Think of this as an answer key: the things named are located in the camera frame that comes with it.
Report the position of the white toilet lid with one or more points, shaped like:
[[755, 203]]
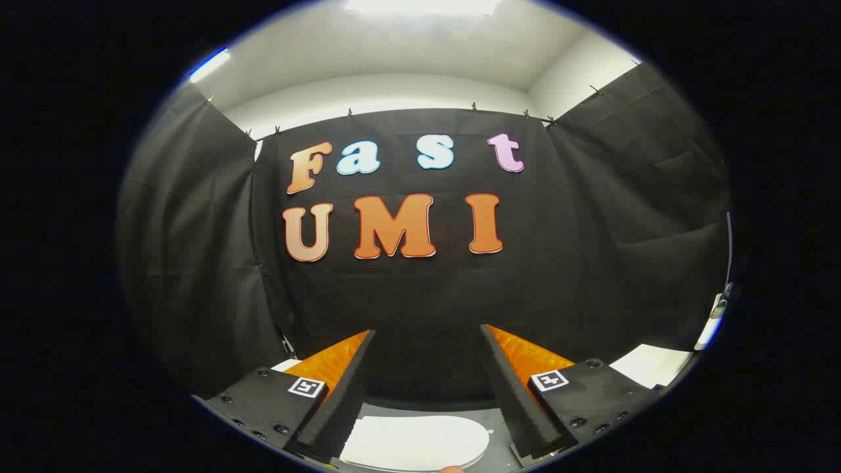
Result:
[[414, 443]]

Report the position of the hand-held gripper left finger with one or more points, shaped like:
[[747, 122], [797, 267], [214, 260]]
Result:
[[341, 401]]

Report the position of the long ceiling light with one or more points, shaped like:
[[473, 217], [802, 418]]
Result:
[[424, 5]]

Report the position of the black backdrop cloth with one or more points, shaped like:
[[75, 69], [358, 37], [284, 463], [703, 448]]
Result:
[[420, 295]]

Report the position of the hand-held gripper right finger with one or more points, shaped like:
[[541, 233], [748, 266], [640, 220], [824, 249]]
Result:
[[516, 401]]

